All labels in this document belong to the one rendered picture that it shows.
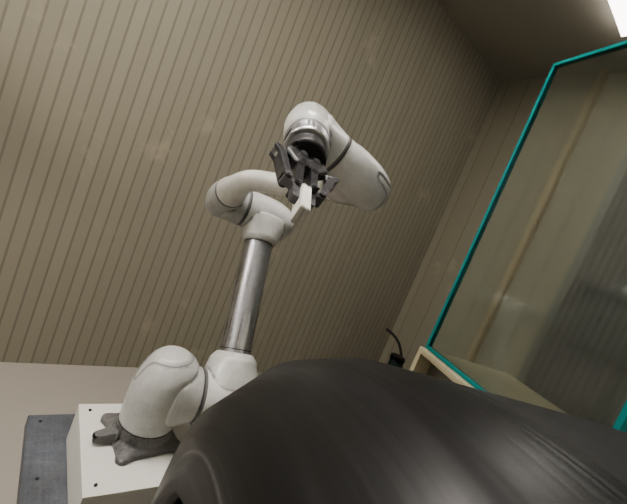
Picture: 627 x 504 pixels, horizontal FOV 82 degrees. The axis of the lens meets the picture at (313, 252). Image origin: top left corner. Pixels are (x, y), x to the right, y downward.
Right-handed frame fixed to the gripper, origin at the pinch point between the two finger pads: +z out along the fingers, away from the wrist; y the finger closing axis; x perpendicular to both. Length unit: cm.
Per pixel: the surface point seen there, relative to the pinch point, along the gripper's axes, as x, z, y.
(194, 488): 1.3, 37.7, 5.2
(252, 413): 6.5, 35.9, 4.8
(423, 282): -142, -269, -234
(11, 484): -190, -18, 29
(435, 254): -112, -285, -229
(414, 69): 17, -316, -92
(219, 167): -102, -195, 16
